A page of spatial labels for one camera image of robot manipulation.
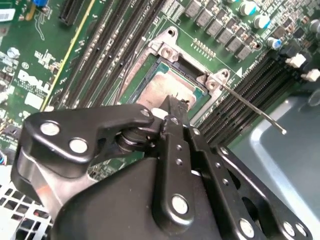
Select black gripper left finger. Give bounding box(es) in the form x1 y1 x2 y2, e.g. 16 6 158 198
11 95 196 235

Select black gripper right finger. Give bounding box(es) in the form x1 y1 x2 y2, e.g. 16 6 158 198
176 97 314 240

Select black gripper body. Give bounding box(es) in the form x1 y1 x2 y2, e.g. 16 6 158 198
49 157 261 240

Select silver green CPU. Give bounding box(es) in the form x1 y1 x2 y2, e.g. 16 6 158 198
119 62 209 118

